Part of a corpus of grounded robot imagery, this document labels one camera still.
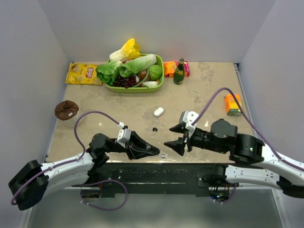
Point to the green lettuce leaf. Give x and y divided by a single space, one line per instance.
108 73

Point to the yellow napa cabbage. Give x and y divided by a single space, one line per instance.
130 50

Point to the orange juice carton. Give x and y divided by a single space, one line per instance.
232 109

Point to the green glass bottle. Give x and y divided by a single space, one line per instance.
179 73

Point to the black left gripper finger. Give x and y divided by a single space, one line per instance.
138 153
139 146

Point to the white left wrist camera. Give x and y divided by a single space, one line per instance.
124 134

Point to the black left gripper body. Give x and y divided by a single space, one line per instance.
116 147

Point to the brown onion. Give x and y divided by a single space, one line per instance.
142 75

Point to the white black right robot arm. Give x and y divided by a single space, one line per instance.
254 161

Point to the yellow Lays chips bag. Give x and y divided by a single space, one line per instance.
82 74

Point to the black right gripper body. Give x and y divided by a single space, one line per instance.
199 139

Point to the orange pink snack box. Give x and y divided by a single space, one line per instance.
170 66

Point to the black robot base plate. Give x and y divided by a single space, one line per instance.
197 179

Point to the round green cabbage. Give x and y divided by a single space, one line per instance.
155 72

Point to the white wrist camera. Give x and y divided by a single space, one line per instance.
187 119
124 134

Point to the brown topped beige cup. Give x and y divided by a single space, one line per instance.
68 112

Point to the pale romaine lettuce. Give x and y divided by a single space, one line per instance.
137 65

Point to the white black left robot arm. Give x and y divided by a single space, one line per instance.
36 180

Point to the white earbud charging case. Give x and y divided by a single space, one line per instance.
158 112

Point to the dark red grapes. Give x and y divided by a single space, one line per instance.
126 82

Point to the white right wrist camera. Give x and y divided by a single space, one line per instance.
187 119

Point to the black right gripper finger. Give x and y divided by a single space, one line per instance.
179 128
178 146

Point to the green plastic basket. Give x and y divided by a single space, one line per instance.
138 90

